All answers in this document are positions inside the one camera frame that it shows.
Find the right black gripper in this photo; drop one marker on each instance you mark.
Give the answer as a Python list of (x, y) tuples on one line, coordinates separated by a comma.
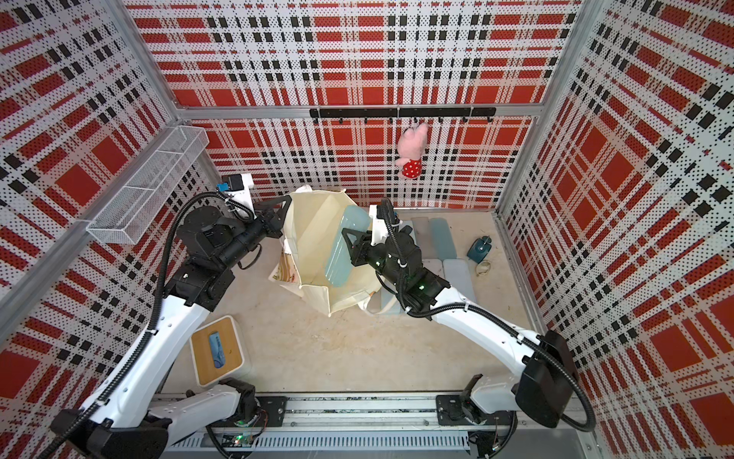
[(364, 245)]

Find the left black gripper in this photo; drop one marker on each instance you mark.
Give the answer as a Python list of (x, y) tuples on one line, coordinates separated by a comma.
[(271, 222)]

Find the cream floral canvas bag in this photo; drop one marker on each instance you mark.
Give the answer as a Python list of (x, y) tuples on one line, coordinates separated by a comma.
[(308, 236)]

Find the teal pencil case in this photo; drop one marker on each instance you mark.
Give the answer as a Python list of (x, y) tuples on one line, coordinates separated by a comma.
[(442, 239)]

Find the light blue box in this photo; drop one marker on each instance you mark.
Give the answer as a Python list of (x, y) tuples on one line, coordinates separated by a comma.
[(354, 220), (457, 273)]

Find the grey pencil case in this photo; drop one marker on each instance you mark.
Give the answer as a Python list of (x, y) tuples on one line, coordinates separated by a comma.
[(424, 239)]

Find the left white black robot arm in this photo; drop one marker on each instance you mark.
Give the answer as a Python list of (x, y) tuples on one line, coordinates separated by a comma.
[(116, 421)]

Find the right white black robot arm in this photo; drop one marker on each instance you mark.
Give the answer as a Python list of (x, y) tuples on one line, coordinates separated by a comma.
[(543, 382)]

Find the light blue box in bag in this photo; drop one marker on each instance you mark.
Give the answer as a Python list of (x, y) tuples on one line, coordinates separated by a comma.
[(354, 220)]

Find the pink plush pig toy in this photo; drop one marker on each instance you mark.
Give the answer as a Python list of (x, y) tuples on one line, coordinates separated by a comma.
[(410, 149)]

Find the teal alarm clock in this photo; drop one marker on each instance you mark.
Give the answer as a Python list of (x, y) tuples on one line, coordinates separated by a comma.
[(479, 249)]

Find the white box wooden lid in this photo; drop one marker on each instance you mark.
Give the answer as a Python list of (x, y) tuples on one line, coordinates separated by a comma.
[(238, 364)]

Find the white wire mesh shelf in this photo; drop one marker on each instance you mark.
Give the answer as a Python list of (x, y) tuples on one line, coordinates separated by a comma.
[(131, 211)]

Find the black wall hook rail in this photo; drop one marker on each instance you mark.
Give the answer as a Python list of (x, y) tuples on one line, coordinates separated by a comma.
[(412, 113)]

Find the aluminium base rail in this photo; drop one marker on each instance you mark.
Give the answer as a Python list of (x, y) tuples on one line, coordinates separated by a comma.
[(381, 425)]

